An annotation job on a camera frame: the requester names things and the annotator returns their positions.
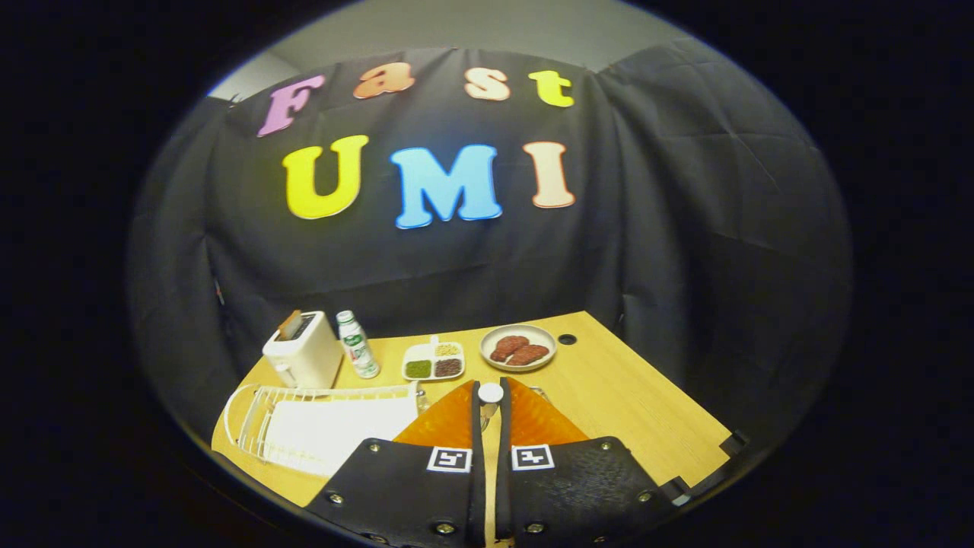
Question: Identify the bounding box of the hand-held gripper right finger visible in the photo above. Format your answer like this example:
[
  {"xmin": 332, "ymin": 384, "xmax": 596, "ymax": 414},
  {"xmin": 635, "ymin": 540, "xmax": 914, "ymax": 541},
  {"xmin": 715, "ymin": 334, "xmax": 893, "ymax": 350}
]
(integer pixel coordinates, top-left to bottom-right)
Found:
[{"xmin": 495, "ymin": 377, "xmax": 678, "ymax": 548}]

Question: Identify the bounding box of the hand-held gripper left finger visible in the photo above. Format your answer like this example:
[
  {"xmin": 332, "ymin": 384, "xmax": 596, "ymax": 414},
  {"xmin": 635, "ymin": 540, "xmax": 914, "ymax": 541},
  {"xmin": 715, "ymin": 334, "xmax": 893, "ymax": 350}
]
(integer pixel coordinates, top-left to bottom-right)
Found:
[{"xmin": 304, "ymin": 381, "xmax": 488, "ymax": 548}]

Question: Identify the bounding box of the white wire dish rack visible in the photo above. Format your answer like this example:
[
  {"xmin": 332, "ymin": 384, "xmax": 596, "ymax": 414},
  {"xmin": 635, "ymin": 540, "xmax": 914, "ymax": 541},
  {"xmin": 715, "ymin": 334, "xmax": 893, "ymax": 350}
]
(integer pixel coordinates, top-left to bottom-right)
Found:
[{"xmin": 223, "ymin": 381, "xmax": 427, "ymax": 479}]

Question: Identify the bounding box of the white divided dish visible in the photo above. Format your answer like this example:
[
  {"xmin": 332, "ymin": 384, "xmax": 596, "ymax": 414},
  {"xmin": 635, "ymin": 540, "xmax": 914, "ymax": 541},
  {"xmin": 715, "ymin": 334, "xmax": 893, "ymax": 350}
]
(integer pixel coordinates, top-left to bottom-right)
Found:
[{"xmin": 401, "ymin": 336, "xmax": 466, "ymax": 381}]

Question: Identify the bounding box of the grey round plate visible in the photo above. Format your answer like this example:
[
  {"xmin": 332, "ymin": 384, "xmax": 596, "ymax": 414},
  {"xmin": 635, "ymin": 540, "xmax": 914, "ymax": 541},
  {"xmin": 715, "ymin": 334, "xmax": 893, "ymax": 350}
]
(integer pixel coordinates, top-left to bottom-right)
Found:
[{"xmin": 479, "ymin": 324, "xmax": 558, "ymax": 372}]

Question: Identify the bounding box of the white drip tray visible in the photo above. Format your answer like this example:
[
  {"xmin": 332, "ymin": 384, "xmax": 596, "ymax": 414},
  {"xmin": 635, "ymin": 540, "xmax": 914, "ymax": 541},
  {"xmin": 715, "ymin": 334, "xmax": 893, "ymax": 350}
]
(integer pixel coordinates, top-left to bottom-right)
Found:
[{"xmin": 263, "ymin": 396, "xmax": 419, "ymax": 476}]

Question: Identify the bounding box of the white bottle green label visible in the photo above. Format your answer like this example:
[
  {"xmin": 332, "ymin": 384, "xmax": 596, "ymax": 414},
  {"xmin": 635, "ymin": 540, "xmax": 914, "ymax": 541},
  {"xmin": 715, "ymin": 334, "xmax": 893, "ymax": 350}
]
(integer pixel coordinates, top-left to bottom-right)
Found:
[{"xmin": 336, "ymin": 311, "xmax": 380, "ymax": 379}]

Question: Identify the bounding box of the white toaster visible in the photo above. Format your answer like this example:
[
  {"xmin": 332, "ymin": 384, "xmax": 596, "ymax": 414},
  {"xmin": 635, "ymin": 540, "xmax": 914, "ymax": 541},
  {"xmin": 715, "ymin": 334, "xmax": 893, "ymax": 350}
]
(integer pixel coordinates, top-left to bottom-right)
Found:
[{"xmin": 263, "ymin": 311, "xmax": 345, "ymax": 390}]

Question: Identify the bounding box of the black backdrop cloth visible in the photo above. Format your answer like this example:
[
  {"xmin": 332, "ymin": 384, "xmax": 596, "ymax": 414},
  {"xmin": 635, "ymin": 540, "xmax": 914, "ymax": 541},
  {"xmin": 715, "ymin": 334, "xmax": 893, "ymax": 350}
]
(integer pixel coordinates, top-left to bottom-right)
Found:
[{"xmin": 126, "ymin": 38, "xmax": 853, "ymax": 457}]

